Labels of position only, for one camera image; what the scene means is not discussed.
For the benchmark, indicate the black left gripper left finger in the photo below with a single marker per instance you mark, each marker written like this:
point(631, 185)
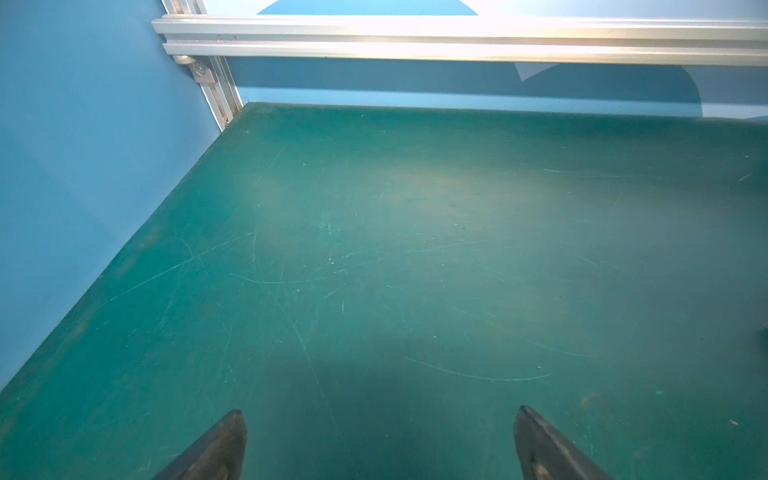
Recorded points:
point(217, 454)

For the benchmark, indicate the left aluminium corner post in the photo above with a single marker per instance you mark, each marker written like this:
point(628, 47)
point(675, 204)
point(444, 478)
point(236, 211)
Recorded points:
point(211, 73)

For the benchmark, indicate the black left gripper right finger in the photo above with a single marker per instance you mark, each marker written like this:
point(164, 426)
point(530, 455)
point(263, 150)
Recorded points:
point(545, 453)

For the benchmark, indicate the horizontal aluminium back rail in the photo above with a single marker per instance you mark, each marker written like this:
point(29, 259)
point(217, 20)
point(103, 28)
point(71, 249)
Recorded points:
point(471, 38)

